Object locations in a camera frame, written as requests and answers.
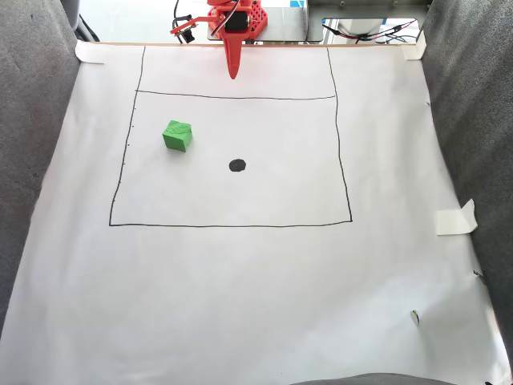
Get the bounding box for grey fabric panel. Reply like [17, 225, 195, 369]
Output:
[418, 0, 513, 362]
[0, 0, 82, 338]

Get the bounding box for red and black wires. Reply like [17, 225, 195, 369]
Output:
[321, 19, 418, 44]

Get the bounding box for large white paper sheet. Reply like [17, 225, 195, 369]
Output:
[0, 42, 513, 385]

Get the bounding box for black camera cable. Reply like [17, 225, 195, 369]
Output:
[172, 0, 194, 31]

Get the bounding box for white tape piece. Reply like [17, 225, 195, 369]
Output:
[401, 30, 427, 62]
[75, 39, 107, 65]
[434, 198, 479, 237]

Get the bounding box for orange gripper camera mount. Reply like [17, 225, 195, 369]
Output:
[170, 15, 210, 44]

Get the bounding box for grey rounded object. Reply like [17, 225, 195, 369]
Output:
[290, 372, 460, 385]

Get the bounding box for grey metal frame bar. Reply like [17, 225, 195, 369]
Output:
[306, 0, 433, 20]

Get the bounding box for green cube block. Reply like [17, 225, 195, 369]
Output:
[161, 120, 194, 154]

